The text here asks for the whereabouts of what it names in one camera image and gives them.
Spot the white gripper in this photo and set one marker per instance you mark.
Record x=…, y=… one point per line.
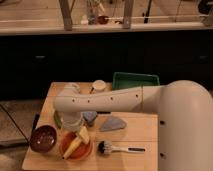
x=72, y=122

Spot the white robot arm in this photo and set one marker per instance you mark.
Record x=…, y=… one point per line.
x=184, y=109

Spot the orange-red bowl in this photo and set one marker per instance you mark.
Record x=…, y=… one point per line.
x=80, y=153

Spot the dark maroon bowl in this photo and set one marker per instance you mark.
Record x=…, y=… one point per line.
x=43, y=139

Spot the green cucumber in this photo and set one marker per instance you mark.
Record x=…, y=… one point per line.
x=57, y=120

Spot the blue-grey cloth piece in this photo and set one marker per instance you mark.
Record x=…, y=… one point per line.
x=90, y=117

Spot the black marker pen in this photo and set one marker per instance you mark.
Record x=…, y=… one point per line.
x=35, y=121

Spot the white paper cup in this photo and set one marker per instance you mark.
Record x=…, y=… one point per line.
x=98, y=86

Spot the green plastic tray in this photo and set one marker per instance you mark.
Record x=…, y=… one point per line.
x=122, y=80

